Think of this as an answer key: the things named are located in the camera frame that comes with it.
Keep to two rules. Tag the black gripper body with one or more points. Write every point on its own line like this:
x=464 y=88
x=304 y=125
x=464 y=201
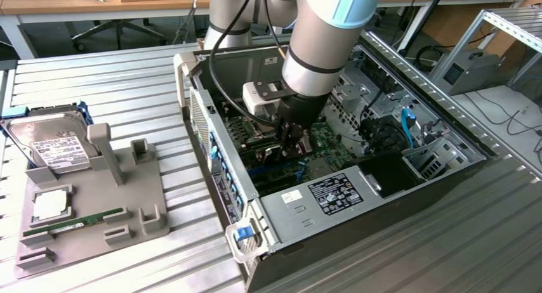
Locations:
x=301 y=112

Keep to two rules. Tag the green graphics card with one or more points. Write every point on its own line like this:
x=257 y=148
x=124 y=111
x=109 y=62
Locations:
x=264 y=156

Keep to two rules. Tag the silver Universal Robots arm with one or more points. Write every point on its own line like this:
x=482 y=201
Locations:
x=321 y=36

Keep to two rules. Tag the CPU socket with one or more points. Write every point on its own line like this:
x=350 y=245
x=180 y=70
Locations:
x=261 y=131

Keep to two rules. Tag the green motherboard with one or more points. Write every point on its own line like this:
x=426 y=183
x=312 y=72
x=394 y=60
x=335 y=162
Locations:
x=333 y=137

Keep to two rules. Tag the black labelled RAM stick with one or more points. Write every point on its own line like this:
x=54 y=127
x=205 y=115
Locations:
x=253 y=145

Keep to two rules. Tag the square chipset heatsink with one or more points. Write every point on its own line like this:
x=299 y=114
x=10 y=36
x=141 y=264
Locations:
x=321 y=171

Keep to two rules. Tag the blue expansion slot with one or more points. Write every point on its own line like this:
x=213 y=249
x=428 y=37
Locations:
x=259 y=172

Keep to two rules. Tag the grey perforated drive cage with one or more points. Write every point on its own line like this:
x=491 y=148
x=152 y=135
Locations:
x=355 y=96

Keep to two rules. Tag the black plastic shroud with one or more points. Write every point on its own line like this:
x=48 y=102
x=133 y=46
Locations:
x=390 y=172

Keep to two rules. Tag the open grey PC case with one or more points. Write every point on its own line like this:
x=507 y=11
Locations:
x=296 y=217

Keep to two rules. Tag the grey power supply unit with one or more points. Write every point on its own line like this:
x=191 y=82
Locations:
x=296 y=217

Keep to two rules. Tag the silver disk bay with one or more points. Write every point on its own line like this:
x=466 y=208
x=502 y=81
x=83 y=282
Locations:
x=431 y=166

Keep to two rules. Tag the blue case latch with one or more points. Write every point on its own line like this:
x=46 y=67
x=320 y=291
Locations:
x=243 y=233

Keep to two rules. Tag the grey vented equipment box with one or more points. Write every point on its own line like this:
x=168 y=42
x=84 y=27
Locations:
x=470 y=74

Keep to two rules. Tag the grey parts rack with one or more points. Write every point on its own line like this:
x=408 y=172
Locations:
x=92 y=204

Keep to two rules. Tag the black office chair base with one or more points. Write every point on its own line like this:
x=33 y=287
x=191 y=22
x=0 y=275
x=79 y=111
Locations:
x=119 y=26

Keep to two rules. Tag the silver hard disk drive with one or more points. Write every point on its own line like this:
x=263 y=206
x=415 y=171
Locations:
x=54 y=144

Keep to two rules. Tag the green RAM stick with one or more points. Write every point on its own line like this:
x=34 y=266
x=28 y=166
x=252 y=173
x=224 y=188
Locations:
x=72 y=224

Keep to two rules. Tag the silver CPU chip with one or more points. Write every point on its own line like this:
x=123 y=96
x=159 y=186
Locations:
x=50 y=205

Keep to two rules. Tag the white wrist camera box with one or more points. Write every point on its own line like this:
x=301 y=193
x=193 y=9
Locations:
x=253 y=99

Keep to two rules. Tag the aluminium profile frame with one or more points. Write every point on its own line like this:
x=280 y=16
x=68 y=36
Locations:
x=507 y=23

